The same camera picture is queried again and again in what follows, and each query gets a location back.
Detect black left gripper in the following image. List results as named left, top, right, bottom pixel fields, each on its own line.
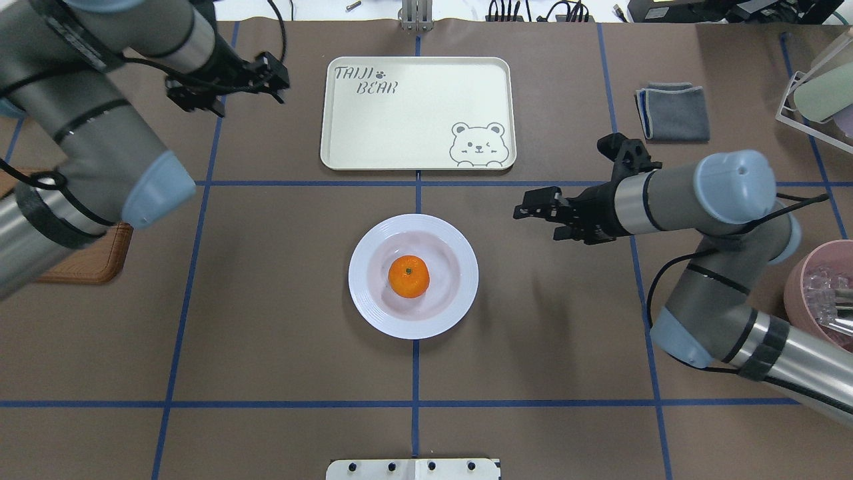
left=167, top=47, right=290, bottom=118

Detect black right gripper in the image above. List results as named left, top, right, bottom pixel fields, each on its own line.
left=512, top=133, right=663, bottom=245

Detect white round plate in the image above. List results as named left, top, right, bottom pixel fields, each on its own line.
left=348, top=215, right=479, bottom=340

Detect orange mandarin fruit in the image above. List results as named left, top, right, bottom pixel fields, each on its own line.
left=387, top=255, right=430, bottom=299

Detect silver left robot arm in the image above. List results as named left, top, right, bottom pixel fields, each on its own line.
left=2, top=1, right=290, bottom=298

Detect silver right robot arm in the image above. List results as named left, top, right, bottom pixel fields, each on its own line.
left=514, top=133, right=851, bottom=425

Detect cream bear print tray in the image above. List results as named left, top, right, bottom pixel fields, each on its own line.
left=319, top=57, right=517, bottom=172

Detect grey folded cloth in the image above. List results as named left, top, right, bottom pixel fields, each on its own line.
left=634, top=82, right=710, bottom=143

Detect wooden cutting board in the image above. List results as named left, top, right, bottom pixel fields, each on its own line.
left=0, top=168, right=134, bottom=285

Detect green cylinder in rack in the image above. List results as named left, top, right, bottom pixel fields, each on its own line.
left=793, top=63, right=852, bottom=122

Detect pink bowl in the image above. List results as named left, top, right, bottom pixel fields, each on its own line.
left=783, top=240, right=851, bottom=353

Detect metal utensils in pink bowl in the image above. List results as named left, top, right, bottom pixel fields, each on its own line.
left=802, top=265, right=852, bottom=345

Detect black cables at table edge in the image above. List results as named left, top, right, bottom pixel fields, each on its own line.
left=485, top=0, right=594, bottom=23

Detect camera mount post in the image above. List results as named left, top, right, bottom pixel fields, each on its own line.
left=397, top=0, right=434, bottom=33

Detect white wire rack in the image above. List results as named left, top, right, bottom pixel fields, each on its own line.
left=775, top=27, right=853, bottom=155

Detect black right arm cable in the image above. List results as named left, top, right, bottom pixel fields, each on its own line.
left=645, top=192, right=830, bottom=374

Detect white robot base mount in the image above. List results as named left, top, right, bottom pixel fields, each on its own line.
left=325, top=457, right=502, bottom=479

